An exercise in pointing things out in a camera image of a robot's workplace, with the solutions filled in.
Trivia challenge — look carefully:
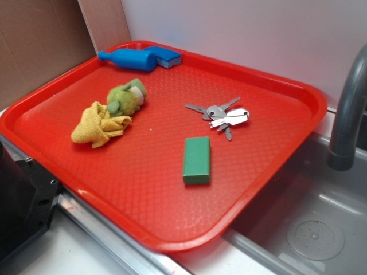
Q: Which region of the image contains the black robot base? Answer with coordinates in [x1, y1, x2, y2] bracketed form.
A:
[1, 144, 61, 264]

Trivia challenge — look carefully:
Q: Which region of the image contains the green rectangular block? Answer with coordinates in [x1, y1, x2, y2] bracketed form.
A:
[183, 137, 210, 184]

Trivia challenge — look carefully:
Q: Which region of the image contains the red plastic tray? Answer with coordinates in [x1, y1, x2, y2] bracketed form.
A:
[1, 51, 327, 252]

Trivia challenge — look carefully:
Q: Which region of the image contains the silver key bunch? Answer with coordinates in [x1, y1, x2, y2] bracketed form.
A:
[185, 97, 250, 141]

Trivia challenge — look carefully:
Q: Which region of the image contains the green plush toy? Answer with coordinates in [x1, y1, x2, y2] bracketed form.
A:
[107, 78, 147, 117]

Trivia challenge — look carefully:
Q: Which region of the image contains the blue sponge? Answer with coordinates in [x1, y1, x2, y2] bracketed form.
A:
[145, 46, 182, 69]

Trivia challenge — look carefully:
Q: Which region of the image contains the yellow folded cloth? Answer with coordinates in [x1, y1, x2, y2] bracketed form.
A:
[71, 101, 132, 148]

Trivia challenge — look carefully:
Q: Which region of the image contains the blue plastic bottle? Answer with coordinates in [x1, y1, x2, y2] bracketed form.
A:
[97, 49, 157, 72]

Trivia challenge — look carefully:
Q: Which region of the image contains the grey plastic sink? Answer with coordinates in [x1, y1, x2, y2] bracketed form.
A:
[224, 134, 366, 274]

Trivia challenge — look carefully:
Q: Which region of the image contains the grey faucet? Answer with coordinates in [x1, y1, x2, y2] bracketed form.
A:
[327, 46, 366, 171]

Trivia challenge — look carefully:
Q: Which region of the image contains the brown cardboard panel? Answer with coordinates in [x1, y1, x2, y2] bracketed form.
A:
[1, 1, 95, 109]

